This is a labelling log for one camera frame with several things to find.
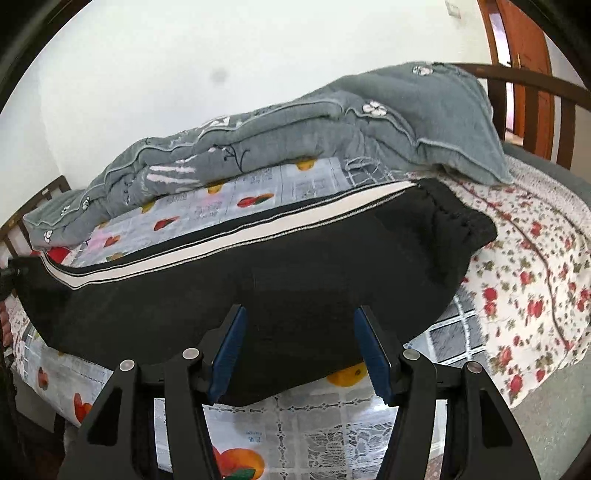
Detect grey floral quilt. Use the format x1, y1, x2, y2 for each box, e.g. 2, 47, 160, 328
22, 62, 514, 253

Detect fruit print bed sheet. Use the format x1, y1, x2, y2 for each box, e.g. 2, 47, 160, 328
11, 157, 485, 480

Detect brown wooden door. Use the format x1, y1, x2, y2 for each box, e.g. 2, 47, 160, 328
478, 0, 557, 160

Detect red floral bed sheet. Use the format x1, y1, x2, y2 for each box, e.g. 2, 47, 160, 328
406, 152, 591, 409

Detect dark wooden bed frame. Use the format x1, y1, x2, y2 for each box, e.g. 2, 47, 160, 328
0, 63, 591, 259

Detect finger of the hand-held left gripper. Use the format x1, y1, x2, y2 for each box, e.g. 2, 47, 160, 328
0, 259, 20, 303

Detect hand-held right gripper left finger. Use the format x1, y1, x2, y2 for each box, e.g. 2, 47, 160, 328
58, 304, 248, 480

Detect black pants with white stripe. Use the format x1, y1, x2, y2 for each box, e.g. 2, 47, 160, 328
9, 178, 498, 407

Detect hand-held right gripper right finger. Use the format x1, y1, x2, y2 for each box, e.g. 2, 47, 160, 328
353, 305, 543, 480

